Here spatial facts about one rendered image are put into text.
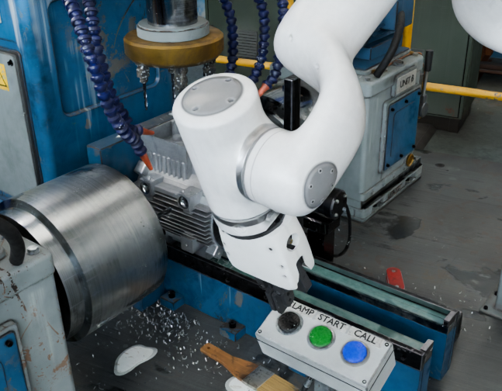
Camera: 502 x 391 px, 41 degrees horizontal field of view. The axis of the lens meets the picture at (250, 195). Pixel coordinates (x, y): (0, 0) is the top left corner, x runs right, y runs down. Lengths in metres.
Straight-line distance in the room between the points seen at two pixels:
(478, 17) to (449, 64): 3.38
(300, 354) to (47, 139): 0.69
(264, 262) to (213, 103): 0.22
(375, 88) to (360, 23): 0.83
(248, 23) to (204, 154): 4.11
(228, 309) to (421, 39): 3.22
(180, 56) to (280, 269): 0.52
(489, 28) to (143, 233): 0.58
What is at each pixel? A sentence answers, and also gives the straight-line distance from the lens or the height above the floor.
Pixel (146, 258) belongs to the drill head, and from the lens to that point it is 1.07.
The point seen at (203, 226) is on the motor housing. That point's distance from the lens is 1.20.
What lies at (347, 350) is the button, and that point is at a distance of 0.86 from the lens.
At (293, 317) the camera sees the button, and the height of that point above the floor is 1.07.
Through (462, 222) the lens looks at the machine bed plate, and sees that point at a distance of 1.73.
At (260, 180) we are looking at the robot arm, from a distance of 0.60.
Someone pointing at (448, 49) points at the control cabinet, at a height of 0.54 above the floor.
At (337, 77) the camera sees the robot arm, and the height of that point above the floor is 1.44.
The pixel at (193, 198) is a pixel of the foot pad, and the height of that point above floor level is 1.07.
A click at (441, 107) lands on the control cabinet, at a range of 4.41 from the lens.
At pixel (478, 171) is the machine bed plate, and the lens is 2.01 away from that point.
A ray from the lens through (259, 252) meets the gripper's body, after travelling 0.74.
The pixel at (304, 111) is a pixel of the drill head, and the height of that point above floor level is 1.14.
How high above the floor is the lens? 1.63
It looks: 27 degrees down
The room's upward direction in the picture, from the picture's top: 1 degrees counter-clockwise
